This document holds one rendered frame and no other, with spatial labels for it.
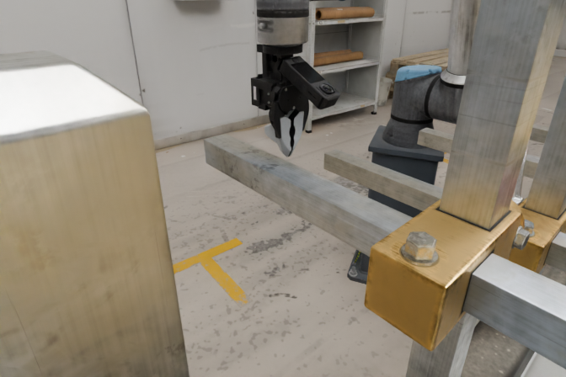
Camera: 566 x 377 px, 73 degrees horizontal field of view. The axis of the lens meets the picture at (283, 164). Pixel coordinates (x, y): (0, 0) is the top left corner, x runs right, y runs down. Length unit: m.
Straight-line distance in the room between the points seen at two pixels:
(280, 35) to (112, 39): 2.23
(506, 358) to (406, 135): 0.96
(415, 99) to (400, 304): 1.16
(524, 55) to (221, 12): 2.94
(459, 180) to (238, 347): 1.24
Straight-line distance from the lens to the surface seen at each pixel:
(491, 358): 0.59
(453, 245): 0.26
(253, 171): 0.37
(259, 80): 0.71
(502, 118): 0.26
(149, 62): 2.91
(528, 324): 0.27
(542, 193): 0.54
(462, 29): 1.25
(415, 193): 0.57
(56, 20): 2.76
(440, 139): 0.82
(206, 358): 1.44
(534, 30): 0.25
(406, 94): 1.40
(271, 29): 0.66
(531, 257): 0.50
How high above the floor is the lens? 1.12
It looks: 25 degrees down
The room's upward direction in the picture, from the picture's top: straight up
